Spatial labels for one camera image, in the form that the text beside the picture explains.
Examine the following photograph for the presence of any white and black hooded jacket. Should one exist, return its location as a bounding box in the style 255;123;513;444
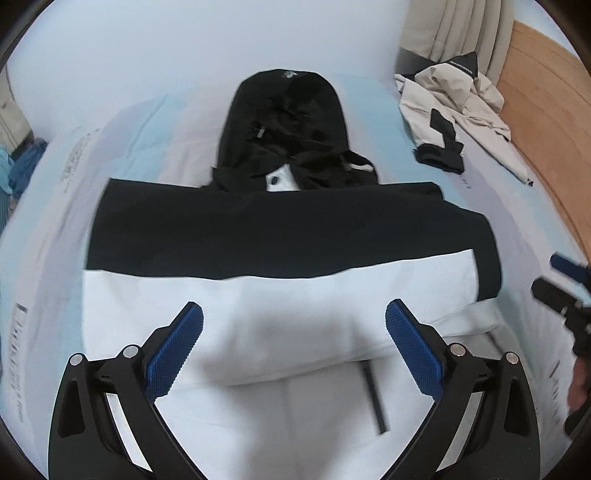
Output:
82;68;505;480

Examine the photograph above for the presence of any person right hand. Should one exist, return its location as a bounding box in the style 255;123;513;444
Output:
567;357;590;411

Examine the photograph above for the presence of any beige and black jacket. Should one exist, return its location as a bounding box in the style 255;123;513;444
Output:
394;51;533;185

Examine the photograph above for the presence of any dark blue garment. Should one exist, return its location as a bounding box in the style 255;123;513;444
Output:
8;139;48;200

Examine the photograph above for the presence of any light blue garment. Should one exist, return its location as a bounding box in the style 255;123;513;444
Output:
0;146;14;195

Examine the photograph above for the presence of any beige right curtain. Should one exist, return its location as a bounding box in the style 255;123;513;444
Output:
400;0;515;84

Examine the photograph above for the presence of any beige curtain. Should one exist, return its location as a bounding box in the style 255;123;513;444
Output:
0;67;32;153
400;0;515;84

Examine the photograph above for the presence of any beige left curtain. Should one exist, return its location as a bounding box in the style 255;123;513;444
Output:
0;67;32;153

